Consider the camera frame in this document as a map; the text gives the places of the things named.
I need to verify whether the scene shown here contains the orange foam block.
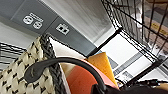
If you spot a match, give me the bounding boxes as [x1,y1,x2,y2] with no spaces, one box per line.
[66,64,116,94]

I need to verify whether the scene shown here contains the yellow foam sponge block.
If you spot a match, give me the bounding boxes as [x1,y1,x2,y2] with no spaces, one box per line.
[87,51,119,88]

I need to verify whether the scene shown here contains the small square wall socket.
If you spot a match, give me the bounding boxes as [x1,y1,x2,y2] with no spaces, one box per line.
[55,22,71,36]

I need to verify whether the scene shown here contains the black wire shelf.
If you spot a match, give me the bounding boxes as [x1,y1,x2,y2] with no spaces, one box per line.
[99,0,168,88]

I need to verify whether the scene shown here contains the double round wall socket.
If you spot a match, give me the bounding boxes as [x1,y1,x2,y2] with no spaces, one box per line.
[22,12,45,31]

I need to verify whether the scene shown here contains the long grey wall band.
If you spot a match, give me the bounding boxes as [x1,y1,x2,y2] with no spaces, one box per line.
[0,0,102,58]

